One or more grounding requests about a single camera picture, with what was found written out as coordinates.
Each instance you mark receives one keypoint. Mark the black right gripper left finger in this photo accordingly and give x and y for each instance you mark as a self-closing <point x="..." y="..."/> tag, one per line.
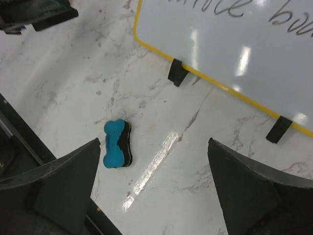
<point x="52" y="199"/>

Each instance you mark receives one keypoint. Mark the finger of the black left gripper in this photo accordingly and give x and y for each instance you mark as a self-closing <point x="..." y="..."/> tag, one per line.
<point x="41" y="14"/>

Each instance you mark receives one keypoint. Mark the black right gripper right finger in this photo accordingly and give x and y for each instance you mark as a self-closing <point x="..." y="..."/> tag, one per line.
<point x="257" y="199"/>

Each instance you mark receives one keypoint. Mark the blue bone-shaped eraser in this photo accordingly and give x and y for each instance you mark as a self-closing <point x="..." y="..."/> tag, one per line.
<point x="117" y="143"/>

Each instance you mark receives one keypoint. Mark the yellow-framed small whiteboard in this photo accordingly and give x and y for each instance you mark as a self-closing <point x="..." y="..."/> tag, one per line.
<point x="258" y="50"/>

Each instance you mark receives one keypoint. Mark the black whiteboard foot clip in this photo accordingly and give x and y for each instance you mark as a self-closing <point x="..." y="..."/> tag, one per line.
<point x="278" y="130"/>
<point x="177" y="72"/>

